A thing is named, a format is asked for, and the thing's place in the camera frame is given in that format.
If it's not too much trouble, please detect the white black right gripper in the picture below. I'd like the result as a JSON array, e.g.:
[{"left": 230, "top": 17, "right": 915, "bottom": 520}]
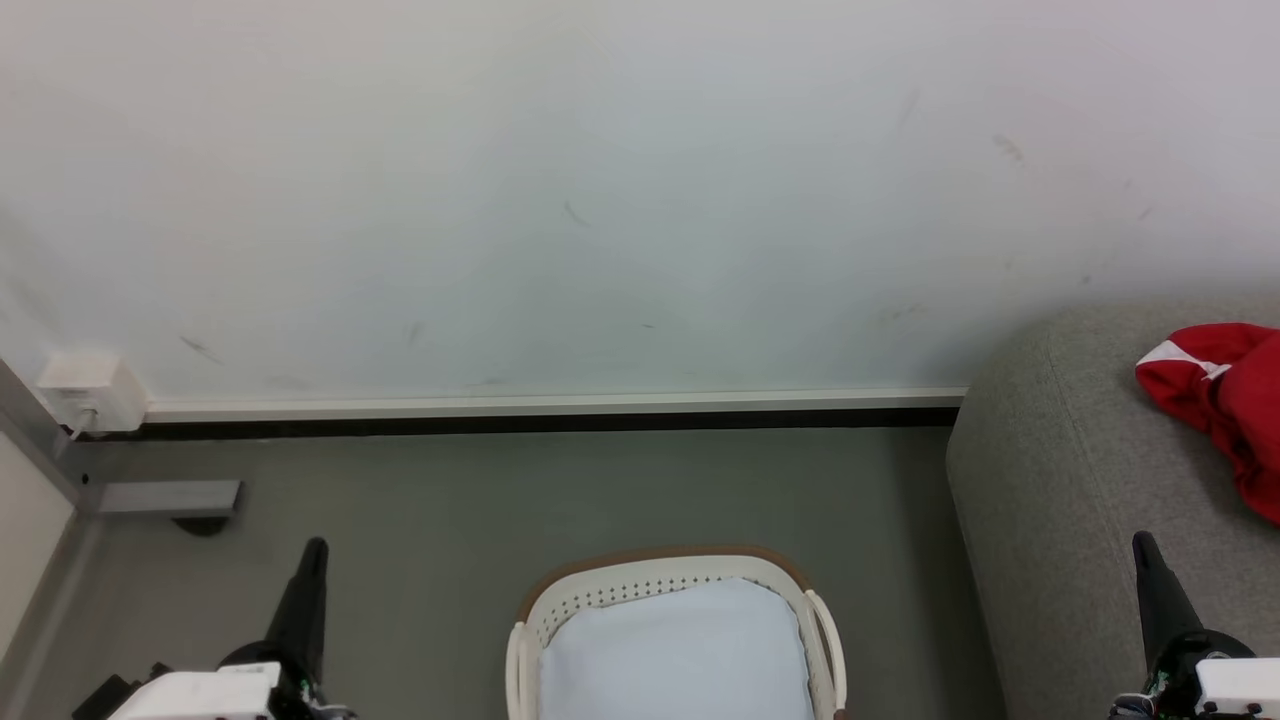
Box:
[{"left": 1110, "top": 531, "right": 1280, "bottom": 720}]

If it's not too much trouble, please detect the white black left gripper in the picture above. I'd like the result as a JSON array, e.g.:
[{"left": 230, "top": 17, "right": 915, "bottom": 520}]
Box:
[{"left": 108, "top": 537, "right": 356, "bottom": 720}]

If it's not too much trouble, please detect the red number 23 jersey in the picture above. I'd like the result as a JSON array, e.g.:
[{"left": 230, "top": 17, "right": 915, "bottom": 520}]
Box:
[{"left": 1135, "top": 322, "right": 1280, "bottom": 527}]

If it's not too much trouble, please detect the grey fabric sofa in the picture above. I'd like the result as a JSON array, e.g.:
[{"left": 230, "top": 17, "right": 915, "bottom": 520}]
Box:
[{"left": 945, "top": 300, "right": 1280, "bottom": 720}]

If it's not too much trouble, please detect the beige side panel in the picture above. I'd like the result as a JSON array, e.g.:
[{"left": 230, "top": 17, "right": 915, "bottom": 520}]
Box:
[{"left": 0, "top": 432, "right": 77, "bottom": 661}]

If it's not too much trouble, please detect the white and black baseboard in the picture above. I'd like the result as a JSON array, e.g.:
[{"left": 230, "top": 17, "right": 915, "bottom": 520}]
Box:
[{"left": 100, "top": 386, "right": 969, "bottom": 439}]

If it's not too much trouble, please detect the white perforated laundry basket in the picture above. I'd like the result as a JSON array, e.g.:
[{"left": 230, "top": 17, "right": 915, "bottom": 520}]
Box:
[{"left": 505, "top": 545, "right": 850, "bottom": 720}]

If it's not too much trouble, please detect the pale white cloth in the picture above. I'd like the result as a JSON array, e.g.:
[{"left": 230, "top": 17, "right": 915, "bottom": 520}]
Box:
[{"left": 538, "top": 577, "right": 817, "bottom": 720}]

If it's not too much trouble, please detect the white wall socket box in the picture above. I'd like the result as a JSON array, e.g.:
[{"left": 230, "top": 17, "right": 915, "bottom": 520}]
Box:
[{"left": 35, "top": 352, "right": 149, "bottom": 433}]

